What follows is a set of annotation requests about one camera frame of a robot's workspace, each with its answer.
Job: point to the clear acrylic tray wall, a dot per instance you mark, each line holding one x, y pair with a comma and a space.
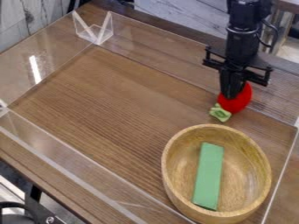
89, 189

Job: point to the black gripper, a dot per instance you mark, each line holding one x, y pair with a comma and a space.
254, 71

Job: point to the metal table leg background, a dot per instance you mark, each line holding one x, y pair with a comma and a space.
281, 19

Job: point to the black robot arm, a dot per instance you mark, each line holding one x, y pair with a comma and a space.
238, 62

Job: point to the clear acrylic corner bracket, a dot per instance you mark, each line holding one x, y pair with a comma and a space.
94, 33

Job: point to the wooden oval bowl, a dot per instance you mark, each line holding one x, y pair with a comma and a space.
246, 173

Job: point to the red plush strawberry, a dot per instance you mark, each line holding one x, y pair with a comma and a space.
227, 107

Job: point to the green rectangular block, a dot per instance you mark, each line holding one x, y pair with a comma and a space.
209, 174

